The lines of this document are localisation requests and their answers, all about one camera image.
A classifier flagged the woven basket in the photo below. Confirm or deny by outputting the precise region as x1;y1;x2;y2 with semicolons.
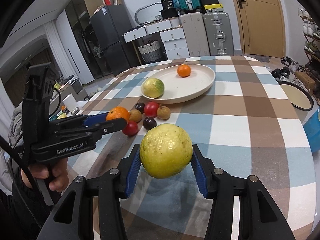
138;40;164;63

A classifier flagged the brown longan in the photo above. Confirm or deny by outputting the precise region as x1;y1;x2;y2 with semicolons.
157;106;171;120
129;109;142;123

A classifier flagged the shoe rack with shoes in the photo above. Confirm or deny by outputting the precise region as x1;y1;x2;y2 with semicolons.
298;8;319;105

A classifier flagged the blue basin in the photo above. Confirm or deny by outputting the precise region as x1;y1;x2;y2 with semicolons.
303;108;320;153

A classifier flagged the round wooden tray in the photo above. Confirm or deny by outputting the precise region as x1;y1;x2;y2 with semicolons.
279;81;314;112

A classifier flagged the person's left hand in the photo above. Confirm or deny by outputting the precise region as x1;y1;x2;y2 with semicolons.
28;158;69;193

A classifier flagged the green yellow round fruit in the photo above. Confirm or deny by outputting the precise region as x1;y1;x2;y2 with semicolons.
141;77;164;98

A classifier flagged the beige suitcase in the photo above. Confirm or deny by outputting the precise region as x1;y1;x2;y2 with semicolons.
180;12;210;57

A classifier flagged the yellow guava fruit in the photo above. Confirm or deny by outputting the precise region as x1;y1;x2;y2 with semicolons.
139;124;193;179

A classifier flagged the silver grey suitcase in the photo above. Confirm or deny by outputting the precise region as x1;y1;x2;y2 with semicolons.
203;12;234;56

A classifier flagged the black glass cabinet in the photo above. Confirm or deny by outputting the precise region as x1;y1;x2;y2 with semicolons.
65;0;112;82

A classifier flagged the wooden door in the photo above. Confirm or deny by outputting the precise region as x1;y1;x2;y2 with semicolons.
233;0;285;58

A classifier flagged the cream round plate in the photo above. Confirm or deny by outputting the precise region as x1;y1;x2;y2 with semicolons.
141;63;216;104

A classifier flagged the black refrigerator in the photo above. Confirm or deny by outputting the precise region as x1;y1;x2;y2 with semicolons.
90;4;139;76

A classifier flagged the orange mandarin in plate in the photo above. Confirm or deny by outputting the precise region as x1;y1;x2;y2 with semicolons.
177;64;191;77

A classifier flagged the red tomato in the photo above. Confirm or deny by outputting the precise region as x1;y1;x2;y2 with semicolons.
122;121;139;137
144;102;160;118

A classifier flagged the orange mandarin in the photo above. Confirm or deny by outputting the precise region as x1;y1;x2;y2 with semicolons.
177;64;191;77
106;106;130;122

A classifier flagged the white drawer desk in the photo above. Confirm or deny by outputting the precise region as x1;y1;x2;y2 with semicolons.
123;17;189;62

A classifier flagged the dark plum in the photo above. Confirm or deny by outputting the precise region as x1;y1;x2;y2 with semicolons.
143;116;157;131
135;102;145;114

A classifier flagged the checkered tablecloth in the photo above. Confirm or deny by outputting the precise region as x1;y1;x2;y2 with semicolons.
81;56;317;239

